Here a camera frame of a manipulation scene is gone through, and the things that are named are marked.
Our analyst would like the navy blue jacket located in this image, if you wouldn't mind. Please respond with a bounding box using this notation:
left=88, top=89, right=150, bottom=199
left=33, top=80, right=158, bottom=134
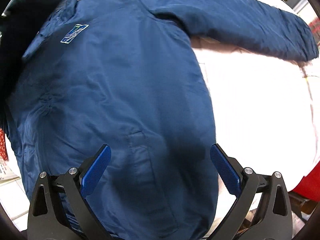
left=1, top=0, right=318, bottom=239

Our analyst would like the pink polka dot bedsheet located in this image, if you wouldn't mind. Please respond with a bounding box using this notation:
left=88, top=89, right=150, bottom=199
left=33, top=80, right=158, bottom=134
left=77, top=0, right=320, bottom=230

